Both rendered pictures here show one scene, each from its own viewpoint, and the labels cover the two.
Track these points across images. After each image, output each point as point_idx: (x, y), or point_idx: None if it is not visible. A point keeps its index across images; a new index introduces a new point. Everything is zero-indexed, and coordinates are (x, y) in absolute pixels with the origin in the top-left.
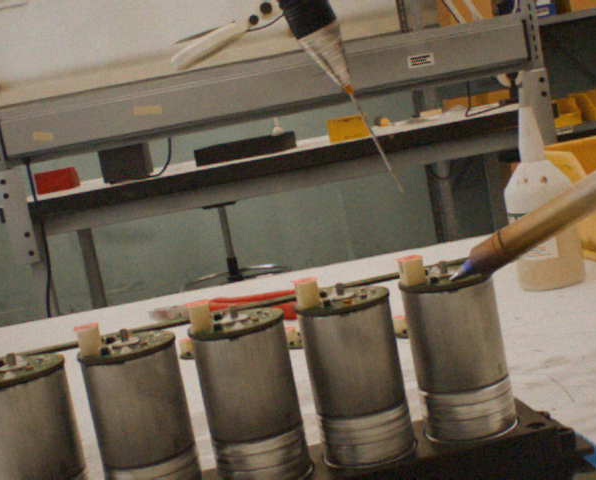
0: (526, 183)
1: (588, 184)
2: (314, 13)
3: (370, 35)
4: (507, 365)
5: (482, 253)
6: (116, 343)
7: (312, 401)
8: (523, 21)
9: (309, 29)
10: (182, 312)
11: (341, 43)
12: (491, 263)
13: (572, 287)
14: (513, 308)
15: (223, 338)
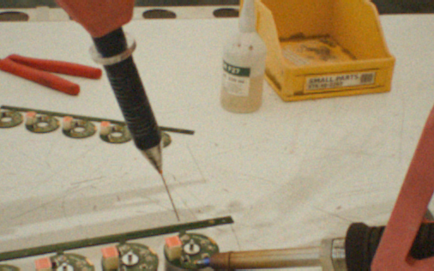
0: (239, 47)
1: (284, 258)
2: (149, 140)
3: None
4: (207, 203)
5: (217, 263)
6: None
7: (85, 210)
8: None
9: (144, 147)
10: None
11: (161, 151)
12: (220, 269)
13: (251, 115)
14: (213, 129)
15: None
